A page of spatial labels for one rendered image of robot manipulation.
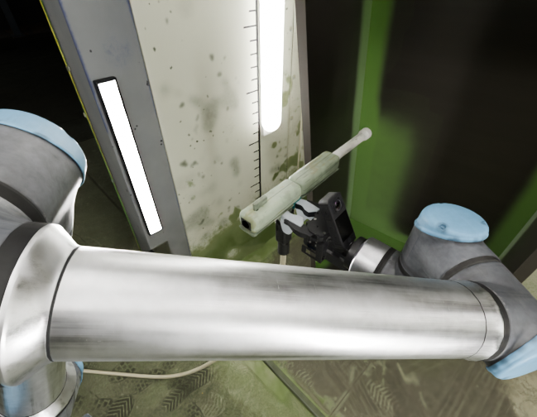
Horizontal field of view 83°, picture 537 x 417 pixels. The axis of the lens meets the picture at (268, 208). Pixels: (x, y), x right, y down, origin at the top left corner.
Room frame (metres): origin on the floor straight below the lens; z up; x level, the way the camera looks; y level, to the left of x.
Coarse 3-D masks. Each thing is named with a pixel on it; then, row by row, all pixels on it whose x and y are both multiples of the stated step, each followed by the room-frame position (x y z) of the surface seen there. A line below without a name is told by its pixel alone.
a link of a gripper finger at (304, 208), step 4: (300, 200) 0.54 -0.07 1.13; (304, 200) 0.54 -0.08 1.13; (296, 204) 0.53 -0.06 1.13; (300, 204) 0.53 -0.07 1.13; (304, 204) 0.53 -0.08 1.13; (308, 204) 0.53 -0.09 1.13; (312, 204) 0.53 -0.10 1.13; (296, 208) 0.55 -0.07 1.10; (300, 208) 0.53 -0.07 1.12; (304, 208) 0.51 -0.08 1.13; (308, 208) 0.51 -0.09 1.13; (312, 208) 0.51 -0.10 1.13; (316, 208) 0.51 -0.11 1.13; (296, 212) 0.55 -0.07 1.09; (300, 212) 0.54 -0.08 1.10; (304, 212) 0.51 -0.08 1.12; (308, 212) 0.50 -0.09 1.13; (312, 212) 0.50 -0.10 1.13; (304, 216) 0.53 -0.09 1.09; (308, 216) 0.50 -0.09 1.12; (312, 216) 0.51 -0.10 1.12; (304, 220) 0.53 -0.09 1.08
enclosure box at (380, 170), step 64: (320, 0) 0.80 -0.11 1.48; (384, 0) 0.99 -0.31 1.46; (448, 0) 0.88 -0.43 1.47; (512, 0) 0.80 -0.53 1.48; (320, 64) 0.82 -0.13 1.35; (384, 64) 0.99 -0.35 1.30; (448, 64) 0.88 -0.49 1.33; (512, 64) 0.78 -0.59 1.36; (320, 128) 0.85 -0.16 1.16; (384, 128) 1.01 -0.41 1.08; (448, 128) 0.87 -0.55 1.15; (512, 128) 0.77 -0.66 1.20; (320, 192) 0.89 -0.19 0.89; (384, 192) 1.02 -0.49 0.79; (448, 192) 0.86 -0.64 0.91; (512, 192) 0.75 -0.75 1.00; (512, 256) 0.61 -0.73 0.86
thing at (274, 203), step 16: (368, 128) 0.80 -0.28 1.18; (352, 144) 0.73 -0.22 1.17; (320, 160) 0.63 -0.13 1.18; (336, 160) 0.64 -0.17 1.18; (304, 176) 0.57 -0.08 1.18; (320, 176) 0.59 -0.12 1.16; (272, 192) 0.51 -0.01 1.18; (288, 192) 0.51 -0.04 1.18; (304, 192) 0.55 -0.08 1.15; (256, 208) 0.46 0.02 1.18; (272, 208) 0.47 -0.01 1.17; (288, 208) 0.51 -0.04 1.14; (240, 224) 0.46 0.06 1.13; (256, 224) 0.43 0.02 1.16; (288, 240) 0.52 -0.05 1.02
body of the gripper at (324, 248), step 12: (312, 228) 0.45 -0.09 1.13; (324, 228) 0.45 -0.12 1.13; (312, 240) 0.44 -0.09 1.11; (324, 240) 0.43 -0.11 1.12; (360, 240) 0.41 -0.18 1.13; (324, 252) 0.43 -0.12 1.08; (336, 252) 0.43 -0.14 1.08; (348, 252) 0.39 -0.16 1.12; (336, 264) 0.42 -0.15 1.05; (348, 264) 0.38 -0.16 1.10
